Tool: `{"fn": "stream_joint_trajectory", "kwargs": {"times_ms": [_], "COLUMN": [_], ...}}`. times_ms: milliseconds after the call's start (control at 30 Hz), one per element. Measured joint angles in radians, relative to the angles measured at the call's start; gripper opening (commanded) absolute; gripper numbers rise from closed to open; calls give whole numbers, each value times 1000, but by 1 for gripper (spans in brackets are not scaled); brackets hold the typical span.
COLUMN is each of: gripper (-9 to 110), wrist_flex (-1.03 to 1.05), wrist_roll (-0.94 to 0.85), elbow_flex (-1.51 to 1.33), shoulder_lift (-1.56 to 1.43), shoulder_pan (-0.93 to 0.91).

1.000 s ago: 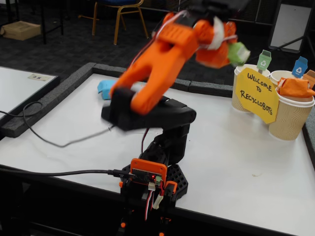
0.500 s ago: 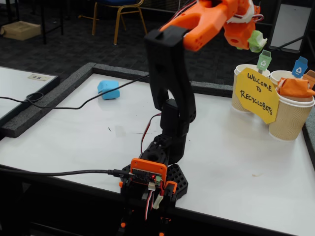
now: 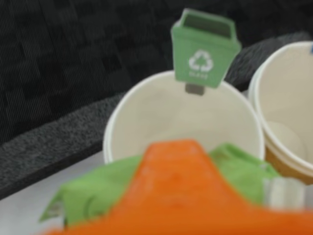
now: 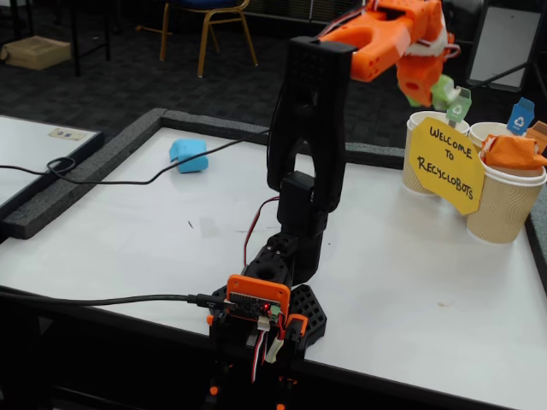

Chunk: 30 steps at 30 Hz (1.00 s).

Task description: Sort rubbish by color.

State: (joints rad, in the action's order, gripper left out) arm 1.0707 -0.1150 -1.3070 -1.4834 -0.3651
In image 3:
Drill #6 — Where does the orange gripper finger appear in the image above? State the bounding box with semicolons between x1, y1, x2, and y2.
36;139;313;235

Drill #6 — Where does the ribbed brown paper cup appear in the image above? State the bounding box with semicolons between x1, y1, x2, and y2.
102;70;266;165
248;41;313;186

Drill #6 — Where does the short dark grey foam strip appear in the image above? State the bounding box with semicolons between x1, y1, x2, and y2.
0;31;313;200

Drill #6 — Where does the green recycling bin tag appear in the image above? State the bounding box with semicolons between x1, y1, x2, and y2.
170;8;242;96

